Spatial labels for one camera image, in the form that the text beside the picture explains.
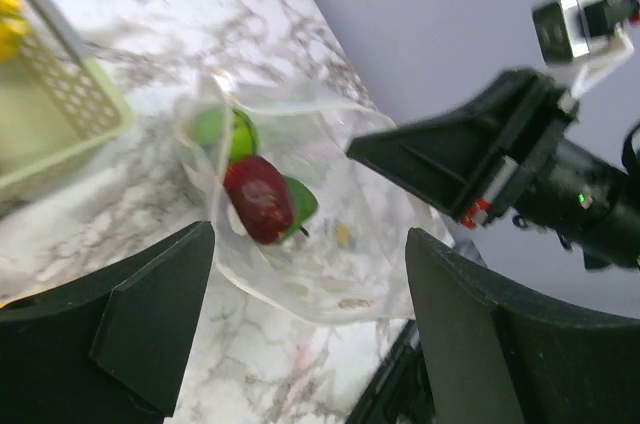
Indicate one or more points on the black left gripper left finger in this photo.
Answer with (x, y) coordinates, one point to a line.
(111, 346)

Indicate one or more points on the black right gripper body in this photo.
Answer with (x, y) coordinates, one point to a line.
(587, 202)

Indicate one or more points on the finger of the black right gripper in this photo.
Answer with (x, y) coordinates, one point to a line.
(474, 162)

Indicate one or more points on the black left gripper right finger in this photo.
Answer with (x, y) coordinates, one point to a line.
(498, 352)

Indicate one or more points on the clear zip top bag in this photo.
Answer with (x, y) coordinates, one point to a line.
(342, 259)

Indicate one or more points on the dark red apple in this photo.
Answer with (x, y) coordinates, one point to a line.
(261, 197)

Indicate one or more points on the green striped watermelon toy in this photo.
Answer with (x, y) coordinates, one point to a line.
(211, 127)

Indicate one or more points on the yellow banana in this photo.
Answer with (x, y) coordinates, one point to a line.
(14, 28)

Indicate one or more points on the beige perforated plastic basket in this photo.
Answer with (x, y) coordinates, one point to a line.
(58, 106)

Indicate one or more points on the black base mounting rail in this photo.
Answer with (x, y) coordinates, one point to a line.
(399, 391)

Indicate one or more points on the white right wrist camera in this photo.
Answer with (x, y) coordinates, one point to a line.
(583, 41)

